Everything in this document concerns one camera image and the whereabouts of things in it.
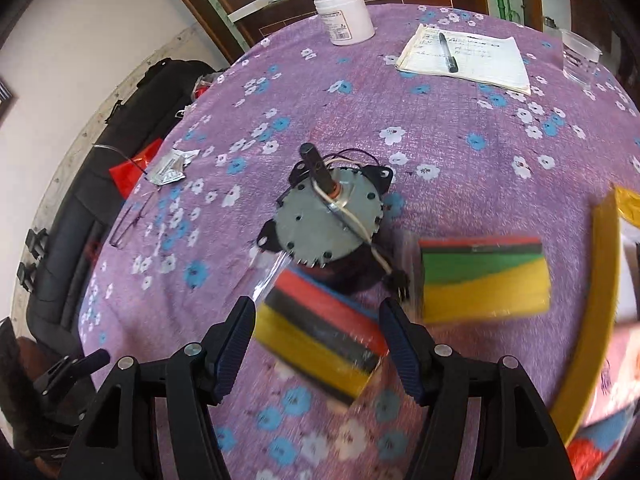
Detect white paper notebook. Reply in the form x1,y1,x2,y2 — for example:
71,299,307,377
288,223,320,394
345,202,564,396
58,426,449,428
395,22,532,97

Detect yellow plastic tray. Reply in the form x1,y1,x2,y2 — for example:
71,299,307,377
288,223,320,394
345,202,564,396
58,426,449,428
550,185,640,480

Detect white flat strip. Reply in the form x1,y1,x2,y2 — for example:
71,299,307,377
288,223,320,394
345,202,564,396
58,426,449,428
227,0,273,23

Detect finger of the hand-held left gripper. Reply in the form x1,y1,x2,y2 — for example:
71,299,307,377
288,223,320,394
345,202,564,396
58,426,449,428
32,355,83,397
65,349,111,377

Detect eyeglasses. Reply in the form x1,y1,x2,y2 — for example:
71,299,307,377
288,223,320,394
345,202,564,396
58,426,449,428
109,152,166,248

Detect pink packet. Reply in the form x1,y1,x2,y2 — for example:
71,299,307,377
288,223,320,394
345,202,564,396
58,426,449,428
585,320,640,426

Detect white plastic jar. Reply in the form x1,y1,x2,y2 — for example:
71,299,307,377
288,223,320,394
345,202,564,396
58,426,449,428
312,0,376,47

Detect red and blue scrubber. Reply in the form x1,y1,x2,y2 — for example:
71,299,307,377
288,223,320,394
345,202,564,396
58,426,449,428
567,410,636,480

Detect black marker pen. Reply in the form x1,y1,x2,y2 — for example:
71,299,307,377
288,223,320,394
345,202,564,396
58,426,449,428
438,32,459,73

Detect clear plastic cup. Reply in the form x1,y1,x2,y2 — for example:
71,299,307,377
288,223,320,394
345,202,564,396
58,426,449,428
560,29,603,92

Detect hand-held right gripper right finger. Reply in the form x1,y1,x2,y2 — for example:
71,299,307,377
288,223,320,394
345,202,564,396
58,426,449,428
378,298,578,480

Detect black backpack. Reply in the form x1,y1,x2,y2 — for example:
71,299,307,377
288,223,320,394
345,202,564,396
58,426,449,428
15,58,216,346

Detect red plastic bag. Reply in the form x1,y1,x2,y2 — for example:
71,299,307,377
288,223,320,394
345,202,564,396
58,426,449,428
109,138,163,197

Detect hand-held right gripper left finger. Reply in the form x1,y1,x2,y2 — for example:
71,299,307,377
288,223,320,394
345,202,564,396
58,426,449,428
59,296,257,480

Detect silver sachet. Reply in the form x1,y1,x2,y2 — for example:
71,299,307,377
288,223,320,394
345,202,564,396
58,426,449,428
146,147,201,187

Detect striped sponge pack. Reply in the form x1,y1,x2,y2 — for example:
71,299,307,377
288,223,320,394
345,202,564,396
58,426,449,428
250,255,391,413
402,234,552,325

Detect black electric motor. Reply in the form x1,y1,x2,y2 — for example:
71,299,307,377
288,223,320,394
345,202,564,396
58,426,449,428
256,142,413,303

